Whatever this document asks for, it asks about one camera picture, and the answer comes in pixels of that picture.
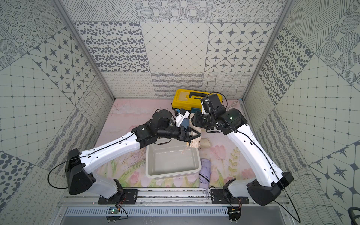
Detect left green circuit board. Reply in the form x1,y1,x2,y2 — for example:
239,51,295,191
106,208,122,222

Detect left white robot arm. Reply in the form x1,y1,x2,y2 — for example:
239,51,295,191
65,109,201,202

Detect right black circuit board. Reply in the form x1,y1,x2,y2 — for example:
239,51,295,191
227,207,242,223

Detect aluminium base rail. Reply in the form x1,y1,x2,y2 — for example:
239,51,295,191
53,187,290,218

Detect cream umbrella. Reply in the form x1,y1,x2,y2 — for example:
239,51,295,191
190,127,202,149

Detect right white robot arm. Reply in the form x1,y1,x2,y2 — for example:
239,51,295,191
191,108,294,206

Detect beige umbrella behind box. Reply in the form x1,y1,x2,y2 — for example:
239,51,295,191
197,138,212,149

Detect yellow black toolbox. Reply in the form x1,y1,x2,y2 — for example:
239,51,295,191
172,89,209,113

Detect lilac umbrella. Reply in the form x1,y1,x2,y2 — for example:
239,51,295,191
199,158,211,189

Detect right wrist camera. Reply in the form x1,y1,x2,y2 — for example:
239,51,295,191
200,93,224,114

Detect white plastic storage box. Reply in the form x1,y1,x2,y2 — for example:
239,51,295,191
145,139,202,179

